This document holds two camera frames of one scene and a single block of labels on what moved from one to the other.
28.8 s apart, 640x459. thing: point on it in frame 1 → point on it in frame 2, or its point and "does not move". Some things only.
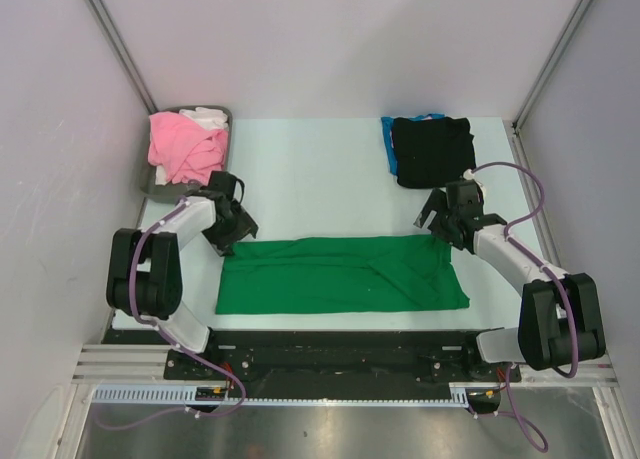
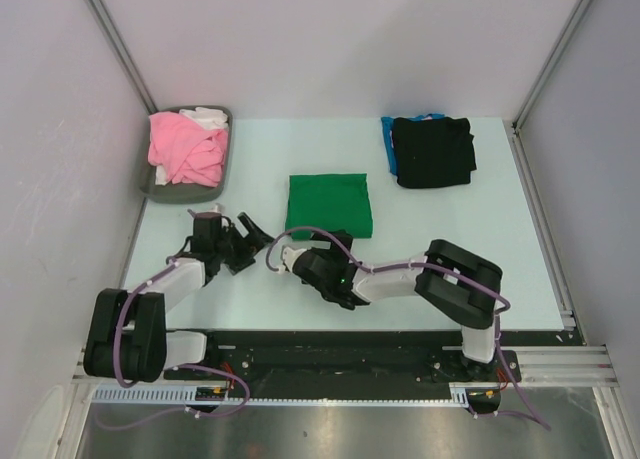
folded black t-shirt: (432, 153) does not move
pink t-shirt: (184, 150) does not move
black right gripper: (438, 202) → (335, 250)
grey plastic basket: (171, 192) does not move
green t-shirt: (340, 274) → (329, 202)
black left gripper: (244, 226) → (250, 245)
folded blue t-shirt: (387, 122) does not move
